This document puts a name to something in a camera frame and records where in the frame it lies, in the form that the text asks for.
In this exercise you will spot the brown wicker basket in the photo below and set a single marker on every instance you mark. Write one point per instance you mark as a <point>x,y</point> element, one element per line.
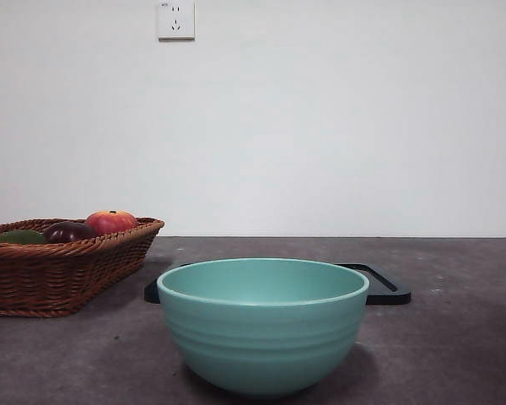
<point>46,278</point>

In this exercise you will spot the teal ceramic bowl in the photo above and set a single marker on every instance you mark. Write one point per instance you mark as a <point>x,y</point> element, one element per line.
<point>261,337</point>

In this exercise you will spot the dark red apple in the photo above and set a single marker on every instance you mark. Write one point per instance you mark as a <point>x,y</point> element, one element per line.
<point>69,232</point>

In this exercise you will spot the white wall socket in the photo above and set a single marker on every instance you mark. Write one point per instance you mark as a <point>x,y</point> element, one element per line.
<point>176,21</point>

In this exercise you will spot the red orange apple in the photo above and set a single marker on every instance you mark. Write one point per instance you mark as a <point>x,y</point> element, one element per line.
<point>111,221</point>

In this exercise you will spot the green avocado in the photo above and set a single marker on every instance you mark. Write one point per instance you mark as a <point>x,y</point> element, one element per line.
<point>17,237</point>

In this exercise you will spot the dark rectangular tray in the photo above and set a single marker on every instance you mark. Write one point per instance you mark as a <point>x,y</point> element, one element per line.
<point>388,292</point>

